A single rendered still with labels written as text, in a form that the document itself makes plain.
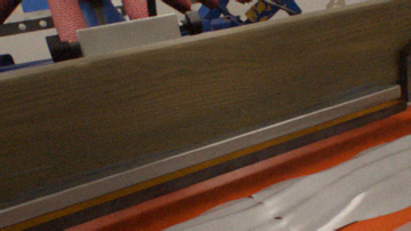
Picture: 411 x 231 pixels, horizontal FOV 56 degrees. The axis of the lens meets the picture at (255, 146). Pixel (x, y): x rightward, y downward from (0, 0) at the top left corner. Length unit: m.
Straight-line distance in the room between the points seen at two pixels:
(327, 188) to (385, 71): 0.13
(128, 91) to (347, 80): 0.16
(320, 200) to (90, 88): 0.15
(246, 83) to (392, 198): 0.12
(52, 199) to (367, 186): 0.18
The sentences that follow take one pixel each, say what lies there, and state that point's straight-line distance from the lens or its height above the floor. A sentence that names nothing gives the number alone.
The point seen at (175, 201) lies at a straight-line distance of 0.27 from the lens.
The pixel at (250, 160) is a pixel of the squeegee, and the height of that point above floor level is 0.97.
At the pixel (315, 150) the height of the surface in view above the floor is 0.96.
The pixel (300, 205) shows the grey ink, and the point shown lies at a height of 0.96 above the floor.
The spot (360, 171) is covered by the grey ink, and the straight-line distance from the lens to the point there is 0.25.
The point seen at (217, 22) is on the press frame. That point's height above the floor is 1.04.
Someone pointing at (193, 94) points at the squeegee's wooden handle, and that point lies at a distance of 0.25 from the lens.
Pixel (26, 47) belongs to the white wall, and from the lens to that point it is 4.39.
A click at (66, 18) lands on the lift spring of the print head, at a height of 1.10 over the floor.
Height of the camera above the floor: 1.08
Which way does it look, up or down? 21 degrees down
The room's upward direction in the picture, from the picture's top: 10 degrees counter-clockwise
